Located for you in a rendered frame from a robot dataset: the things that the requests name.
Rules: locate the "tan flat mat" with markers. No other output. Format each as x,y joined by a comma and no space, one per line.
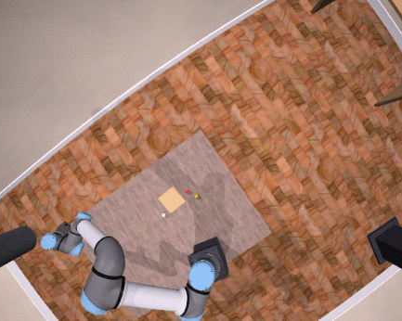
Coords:
171,199

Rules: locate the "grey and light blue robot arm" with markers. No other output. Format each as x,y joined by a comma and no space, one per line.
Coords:
106,288

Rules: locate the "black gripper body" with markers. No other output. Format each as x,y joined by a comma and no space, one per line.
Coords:
63,230

